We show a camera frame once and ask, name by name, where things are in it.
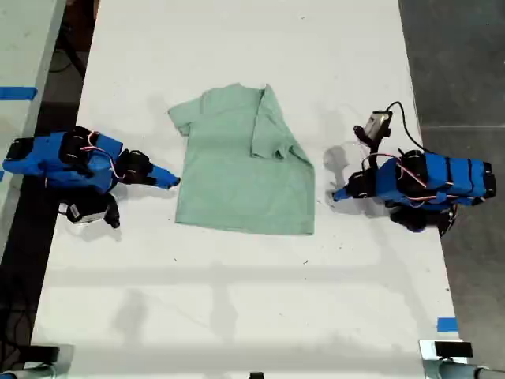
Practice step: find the long blue tape strip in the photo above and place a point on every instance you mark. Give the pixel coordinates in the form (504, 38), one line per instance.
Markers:
(17, 93)

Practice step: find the pale green T-shirt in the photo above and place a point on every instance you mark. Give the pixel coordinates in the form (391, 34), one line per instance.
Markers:
(244, 177)

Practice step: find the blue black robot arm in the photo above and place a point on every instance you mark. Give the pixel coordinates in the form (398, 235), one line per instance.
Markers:
(446, 177)
(43, 158)

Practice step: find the small black clip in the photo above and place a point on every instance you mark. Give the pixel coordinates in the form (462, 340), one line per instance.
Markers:
(256, 375)

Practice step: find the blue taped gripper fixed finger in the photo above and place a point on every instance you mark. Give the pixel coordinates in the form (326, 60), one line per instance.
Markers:
(343, 191)
(165, 173)

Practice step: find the short blue tape piece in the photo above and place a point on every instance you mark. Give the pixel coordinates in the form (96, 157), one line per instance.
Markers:
(447, 324)

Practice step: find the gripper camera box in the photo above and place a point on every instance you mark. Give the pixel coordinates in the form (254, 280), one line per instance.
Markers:
(84, 211)
(376, 123)

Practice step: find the small black box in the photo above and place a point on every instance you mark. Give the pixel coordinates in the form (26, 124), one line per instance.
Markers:
(44, 352)
(453, 349)

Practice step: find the gripper camera stalk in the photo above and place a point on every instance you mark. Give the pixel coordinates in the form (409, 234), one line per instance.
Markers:
(113, 213)
(367, 138)

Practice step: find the pale side table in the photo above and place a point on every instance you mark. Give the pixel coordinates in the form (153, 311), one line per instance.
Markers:
(23, 43)

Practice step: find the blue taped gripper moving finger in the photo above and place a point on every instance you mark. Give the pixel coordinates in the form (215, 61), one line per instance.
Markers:
(345, 196)
(165, 182)

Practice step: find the metal table clamp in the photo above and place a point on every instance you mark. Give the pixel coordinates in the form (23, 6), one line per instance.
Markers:
(59, 367)
(461, 369)

